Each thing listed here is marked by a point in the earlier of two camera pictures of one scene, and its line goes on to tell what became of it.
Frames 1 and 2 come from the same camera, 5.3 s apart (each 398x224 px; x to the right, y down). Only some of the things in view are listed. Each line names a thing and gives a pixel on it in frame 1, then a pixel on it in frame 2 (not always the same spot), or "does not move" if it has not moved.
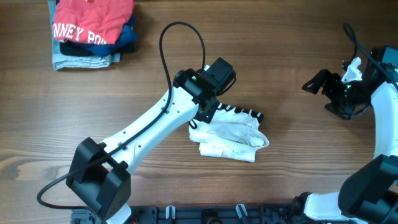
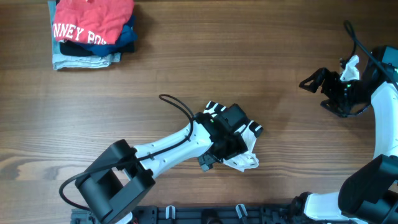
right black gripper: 330,86 does not move
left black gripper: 210,111 -> 206,160
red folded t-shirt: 97,22 does not move
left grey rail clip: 170,212 does not move
